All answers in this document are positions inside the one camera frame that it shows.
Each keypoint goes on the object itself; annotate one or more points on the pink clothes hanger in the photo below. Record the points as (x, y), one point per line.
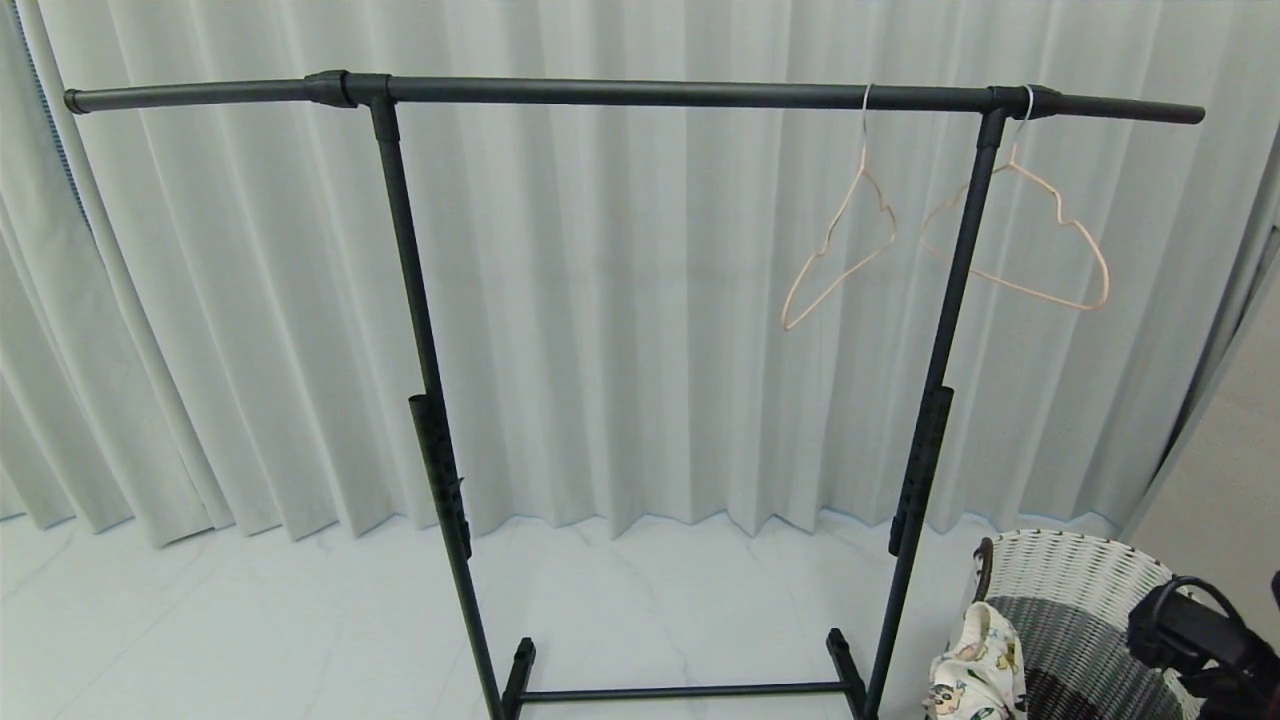
(1040, 292)
(840, 286)

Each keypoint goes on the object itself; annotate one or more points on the black clothes rack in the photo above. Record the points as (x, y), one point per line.
(640, 93)

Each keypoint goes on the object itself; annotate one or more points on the white laundry basket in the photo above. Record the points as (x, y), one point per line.
(1080, 600)

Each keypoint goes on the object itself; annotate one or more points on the white curtain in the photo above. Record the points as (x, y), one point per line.
(640, 300)

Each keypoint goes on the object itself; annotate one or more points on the cream printed garment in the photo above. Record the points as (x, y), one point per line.
(980, 660)

